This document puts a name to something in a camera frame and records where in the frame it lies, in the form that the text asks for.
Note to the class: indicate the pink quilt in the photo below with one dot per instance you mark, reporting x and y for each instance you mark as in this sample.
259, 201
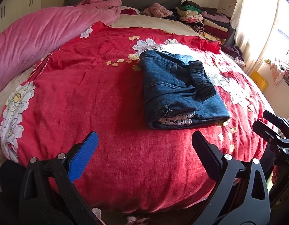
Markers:
29, 38

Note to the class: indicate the yellow box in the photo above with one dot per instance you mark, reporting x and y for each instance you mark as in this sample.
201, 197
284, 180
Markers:
260, 82

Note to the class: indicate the blue denim pants lace trim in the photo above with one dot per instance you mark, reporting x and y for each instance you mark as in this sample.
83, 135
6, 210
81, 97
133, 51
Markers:
178, 93

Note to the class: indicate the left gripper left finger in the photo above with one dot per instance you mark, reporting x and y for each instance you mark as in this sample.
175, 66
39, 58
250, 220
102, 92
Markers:
48, 194

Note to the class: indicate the white curtain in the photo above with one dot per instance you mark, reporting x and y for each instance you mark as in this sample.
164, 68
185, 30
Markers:
254, 22

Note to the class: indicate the floral cloth on sill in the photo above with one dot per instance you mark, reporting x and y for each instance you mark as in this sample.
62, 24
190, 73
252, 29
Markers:
279, 70

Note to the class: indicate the dark red pillow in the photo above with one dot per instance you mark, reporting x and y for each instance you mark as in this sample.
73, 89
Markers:
129, 11

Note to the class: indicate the pink crumpled garment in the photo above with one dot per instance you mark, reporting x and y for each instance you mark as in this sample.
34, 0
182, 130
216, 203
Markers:
157, 10

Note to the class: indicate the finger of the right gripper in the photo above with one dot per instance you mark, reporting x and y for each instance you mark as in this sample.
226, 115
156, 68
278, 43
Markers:
279, 145
279, 122

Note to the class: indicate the dark purple garment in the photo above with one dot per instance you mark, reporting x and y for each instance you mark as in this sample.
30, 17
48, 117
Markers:
234, 51

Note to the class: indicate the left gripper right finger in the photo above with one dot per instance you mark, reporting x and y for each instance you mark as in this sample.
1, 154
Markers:
240, 195

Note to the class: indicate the stack of folded clothes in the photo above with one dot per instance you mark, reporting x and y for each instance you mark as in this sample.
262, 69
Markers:
207, 22

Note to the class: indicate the beige bed sheet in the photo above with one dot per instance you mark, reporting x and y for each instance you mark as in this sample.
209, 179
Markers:
167, 25

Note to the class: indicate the cream wardrobe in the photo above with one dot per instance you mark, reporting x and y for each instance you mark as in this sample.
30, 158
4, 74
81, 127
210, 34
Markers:
12, 10

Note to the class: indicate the red floral bed cover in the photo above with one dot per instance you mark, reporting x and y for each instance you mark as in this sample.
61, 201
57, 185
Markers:
95, 82

